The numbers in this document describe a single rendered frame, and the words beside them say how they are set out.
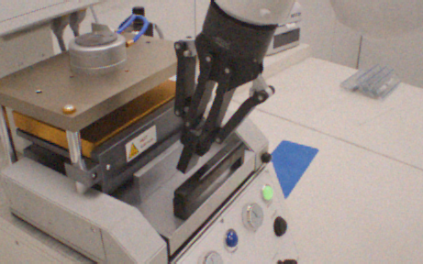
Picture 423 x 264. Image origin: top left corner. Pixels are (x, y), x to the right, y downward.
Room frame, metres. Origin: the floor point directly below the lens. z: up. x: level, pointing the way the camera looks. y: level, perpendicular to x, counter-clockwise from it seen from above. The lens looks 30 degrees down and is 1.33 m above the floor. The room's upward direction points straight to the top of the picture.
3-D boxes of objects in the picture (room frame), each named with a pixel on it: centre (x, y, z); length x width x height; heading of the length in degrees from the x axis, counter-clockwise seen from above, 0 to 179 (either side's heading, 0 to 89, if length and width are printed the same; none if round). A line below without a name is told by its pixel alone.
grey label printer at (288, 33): (1.62, -0.19, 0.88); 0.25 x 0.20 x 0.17; 44
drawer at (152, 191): (0.56, 0.12, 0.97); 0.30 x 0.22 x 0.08; 58
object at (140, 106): (0.59, 0.15, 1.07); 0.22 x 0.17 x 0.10; 148
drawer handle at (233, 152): (0.49, 0.00, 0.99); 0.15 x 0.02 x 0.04; 148
